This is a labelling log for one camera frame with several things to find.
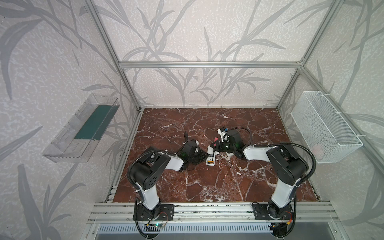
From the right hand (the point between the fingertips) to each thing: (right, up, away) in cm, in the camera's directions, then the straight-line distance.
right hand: (211, 140), depth 94 cm
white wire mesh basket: (+48, +6, -32) cm, 57 cm away
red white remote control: (0, -10, -3) cm, 10 cm away
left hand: (0, -7, -2) cm, 7 cm away
